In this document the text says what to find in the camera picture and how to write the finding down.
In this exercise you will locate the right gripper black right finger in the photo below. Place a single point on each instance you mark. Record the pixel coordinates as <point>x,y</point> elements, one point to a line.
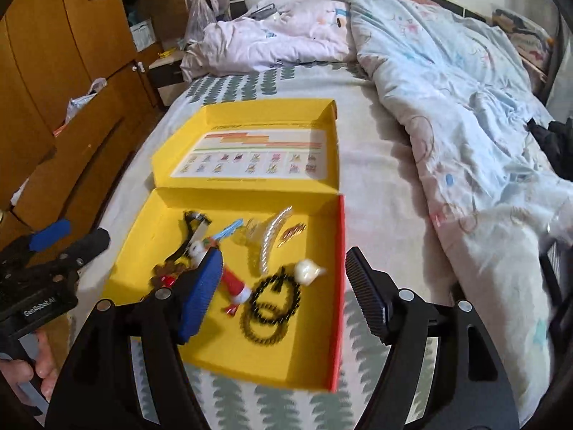
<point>380,300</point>

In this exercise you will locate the black finger of the left gripper distant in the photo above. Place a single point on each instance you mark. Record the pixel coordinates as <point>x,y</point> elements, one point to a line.
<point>83,251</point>

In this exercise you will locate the blue finger of the left gripper distant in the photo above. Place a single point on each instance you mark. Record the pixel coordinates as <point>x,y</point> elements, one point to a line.
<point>47,237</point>

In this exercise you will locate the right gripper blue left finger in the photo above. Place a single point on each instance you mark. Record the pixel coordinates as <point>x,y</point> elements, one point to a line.
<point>190,296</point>

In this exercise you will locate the red ball hair clip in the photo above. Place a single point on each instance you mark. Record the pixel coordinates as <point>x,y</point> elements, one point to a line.
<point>167,281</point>

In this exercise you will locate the white plush bunny clip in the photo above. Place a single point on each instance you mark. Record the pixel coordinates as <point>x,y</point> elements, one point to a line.
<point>198,252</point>

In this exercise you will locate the santa hat hair clip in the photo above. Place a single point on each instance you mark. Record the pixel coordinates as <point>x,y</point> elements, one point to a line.
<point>238,292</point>

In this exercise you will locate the light blue hair clip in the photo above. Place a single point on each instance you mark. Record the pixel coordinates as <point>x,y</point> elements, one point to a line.
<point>228,231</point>

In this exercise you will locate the black leather wristwatch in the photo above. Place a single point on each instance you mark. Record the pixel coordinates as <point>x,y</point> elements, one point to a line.
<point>196,225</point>

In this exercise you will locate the cream garlic shaped clip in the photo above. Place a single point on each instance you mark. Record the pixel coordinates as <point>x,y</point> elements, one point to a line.
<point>306,271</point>

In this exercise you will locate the clear claw hair clip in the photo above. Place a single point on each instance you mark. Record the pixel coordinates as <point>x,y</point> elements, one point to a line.
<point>263,235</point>

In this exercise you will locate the small red gold hairpin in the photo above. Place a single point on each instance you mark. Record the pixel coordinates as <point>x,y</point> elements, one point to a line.
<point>290,233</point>

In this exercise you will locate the person left hand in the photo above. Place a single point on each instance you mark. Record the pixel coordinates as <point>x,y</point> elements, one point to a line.
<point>17,372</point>

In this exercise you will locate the yellow cardboard box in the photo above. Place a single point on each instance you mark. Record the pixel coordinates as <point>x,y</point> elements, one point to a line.
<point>265,173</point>

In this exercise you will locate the wooden wardrobe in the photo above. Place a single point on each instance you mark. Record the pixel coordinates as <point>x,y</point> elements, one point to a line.
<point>51,52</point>

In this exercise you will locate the white plastic bag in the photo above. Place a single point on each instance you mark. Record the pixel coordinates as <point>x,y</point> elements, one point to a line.
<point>76,104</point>

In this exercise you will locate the dark bedside table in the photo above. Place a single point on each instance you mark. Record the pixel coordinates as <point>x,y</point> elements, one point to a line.
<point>166,78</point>

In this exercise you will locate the light floral duvet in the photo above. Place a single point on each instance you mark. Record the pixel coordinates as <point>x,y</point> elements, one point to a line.
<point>459,89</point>

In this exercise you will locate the black clothing pile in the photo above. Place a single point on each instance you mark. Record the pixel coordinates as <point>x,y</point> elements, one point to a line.
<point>556,141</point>

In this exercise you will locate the pink crumpled blanket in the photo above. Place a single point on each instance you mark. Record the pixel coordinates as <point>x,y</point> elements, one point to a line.
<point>271,34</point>

